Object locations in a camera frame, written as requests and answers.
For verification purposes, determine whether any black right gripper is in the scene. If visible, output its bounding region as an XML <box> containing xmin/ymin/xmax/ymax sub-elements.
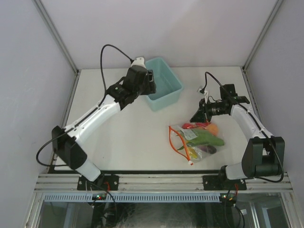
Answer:
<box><xmin>190</xmin><ymin>98</ymin><xmax>228</xmax><ymax>124</ymax></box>

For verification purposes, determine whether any orange fake fruit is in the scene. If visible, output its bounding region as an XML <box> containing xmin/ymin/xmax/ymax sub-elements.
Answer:
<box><xmin>206</xmin><ymin>123</ymin><xmax>219</xmax><ymax>136</ymax></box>

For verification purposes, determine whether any green fake leafy vegetable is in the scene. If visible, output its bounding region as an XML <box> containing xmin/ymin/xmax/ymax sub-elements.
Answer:
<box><xmin>170</xmin><ymin>128</ymin><xmax>225</xmax><ymax>150</ymax></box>

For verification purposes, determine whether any clear zip top bag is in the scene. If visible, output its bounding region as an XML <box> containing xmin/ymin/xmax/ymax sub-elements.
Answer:
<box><xmin>169</xmin><ymin>122</ymin><xmax>225</xmax><ymax>165</ymax></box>

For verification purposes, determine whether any purple fake eggplant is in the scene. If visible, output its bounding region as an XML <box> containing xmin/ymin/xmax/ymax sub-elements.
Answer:
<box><xmin>199</xmin><ymin>145</ymin><xmax>217</xmax><ymax>154</ymax></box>

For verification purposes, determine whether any yellow fake banana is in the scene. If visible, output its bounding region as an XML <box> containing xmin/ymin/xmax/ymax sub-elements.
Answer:
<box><xmin>187</xmin><ymin>147</ymin><xmax>201</xmax><ymax>160</ymax></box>

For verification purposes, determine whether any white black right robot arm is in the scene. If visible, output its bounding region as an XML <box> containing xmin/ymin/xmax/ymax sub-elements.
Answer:
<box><xmin>191</xmin><ymin>84</ymin><xmax>285</xmax><ymax>190</ymax></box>

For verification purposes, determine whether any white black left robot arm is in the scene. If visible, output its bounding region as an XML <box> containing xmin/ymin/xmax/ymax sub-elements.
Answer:
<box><xmin>52</xmin><ymin>66</ymin><xmax>156</xmax><ymax>190</ymax></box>

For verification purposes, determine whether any light blue plastic bin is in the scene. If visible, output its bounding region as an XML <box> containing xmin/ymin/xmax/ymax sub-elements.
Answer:
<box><xmin>145</xmin><ymin>57</ymin><xmax>184</xmax><ymax>112</ymax></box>

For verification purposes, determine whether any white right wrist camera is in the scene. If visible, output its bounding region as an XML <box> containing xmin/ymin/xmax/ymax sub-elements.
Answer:
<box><xmin>197</xmin><ymin>86</ymin><xmax>209</xmax><ymax>102</ymax></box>

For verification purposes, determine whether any black left camera cable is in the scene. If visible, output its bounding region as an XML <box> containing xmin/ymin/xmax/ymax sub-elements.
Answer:
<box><xmin>36</xmin><ymin>44</ymin><xmax>133</xmax><ymax>166</ymax></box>

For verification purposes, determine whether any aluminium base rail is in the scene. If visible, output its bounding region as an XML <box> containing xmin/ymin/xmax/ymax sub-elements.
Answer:
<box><xmin>34</xmin><ymin>173</ymin><xmax>293</xmax><ymax>193</ymax></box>

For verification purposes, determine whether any slotted grey cable duct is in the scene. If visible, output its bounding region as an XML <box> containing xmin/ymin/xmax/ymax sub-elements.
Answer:
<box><xmin>44</xmin><ymin>192</ymin><xmax>221</xmax><ymax>203</ymax></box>

